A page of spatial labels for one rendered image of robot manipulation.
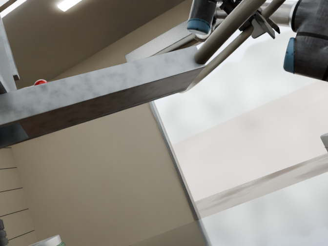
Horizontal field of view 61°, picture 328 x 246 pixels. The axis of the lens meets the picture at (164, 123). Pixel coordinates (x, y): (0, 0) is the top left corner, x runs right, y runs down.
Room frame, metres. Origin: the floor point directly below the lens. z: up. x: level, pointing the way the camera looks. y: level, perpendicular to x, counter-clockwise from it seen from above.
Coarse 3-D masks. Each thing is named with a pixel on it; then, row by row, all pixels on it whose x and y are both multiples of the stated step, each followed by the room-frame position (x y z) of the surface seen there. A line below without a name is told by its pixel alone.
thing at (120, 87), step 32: (128, 64) 0.48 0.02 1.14; (160, 64) 0.50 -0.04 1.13; (192, 64) 0.52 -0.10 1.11; (0, 96) 0.40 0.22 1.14; (32, 96) 0.42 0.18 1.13; (64, 96) 0.43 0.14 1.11; (96, 96) 0.45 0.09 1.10; (128, 96) 0.52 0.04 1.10; (160, 96) 0.61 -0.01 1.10; (0, 128) 0.49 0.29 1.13; (32, 128) 0.47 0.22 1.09; (64, 128) 0.54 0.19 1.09
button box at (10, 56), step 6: (0, 18) 0.56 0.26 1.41; (0, 24) 0.56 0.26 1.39; (0, 30) 0.56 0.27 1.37; (6, 36) 0.57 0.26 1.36; (6, 42) 0.56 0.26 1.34; (6, 48) 0.56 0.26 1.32; (6, 54) 0.56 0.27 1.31; (12, 60) 0.56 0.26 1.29; (12, 66) 0.56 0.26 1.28; (12, 72) 0.56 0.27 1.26; (18, 78) 0.58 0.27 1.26
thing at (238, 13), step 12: (252, 0) 0.44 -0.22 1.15; (264, 0) 0.44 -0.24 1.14; (276, 0) 0.78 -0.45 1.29; (240, 12) 0.45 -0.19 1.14; (252, 12) 0.45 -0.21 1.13; (264, 12) 0.81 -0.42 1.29; (228, 24) 0.46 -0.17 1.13; (240, 24) 0.46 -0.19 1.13; (216, 36) 0.48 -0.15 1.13; (228, 36) 0.48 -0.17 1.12; (240, 36) 0.87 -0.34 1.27; (204, 48) 0.50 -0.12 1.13; (216, 48) 0.50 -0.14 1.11; (228, 48) 0.88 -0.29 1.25; (204, 60) 0.52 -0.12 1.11; (216, 60) 0.87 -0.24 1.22; (204, 72) 0.85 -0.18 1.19; (192, 84) 0.79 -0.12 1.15
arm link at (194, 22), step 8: (200, 0) 0.92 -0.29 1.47; (208, 0) 0.92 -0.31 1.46; (192, 8) 0.95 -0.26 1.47; (200, 8) 0.93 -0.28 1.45; (208, 8) 0.93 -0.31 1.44; (192, 16) 0.95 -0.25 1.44; (200, 16) 0.94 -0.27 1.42; (208, 16) 0.95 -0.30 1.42; (192, 24) 0.96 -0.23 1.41; (200, 24) 0.95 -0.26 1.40; (208, 24) 0.96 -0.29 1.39; (192, 32) 1.03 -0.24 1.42; (200, 32) 0.99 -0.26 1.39; (208, 32) 0.99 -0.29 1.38; (200, 40) 1.44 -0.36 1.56
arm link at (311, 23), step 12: (300, 0) 1.10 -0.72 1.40; (312, 0) 1.06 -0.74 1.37; (324, 0) 1.03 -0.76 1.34; (216, 12) 1.38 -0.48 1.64; (276, 12) 1.17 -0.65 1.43; (288, 12) 1.14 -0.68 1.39; (300, 12) 1.10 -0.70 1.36; (312, 12) 1.07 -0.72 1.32; (324, 12) 1.05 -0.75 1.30; (288, 24) 1.18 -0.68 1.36; (300, 24) 1.12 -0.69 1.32; (312, 24) 1.08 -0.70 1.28; (324, 24) 1.06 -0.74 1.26
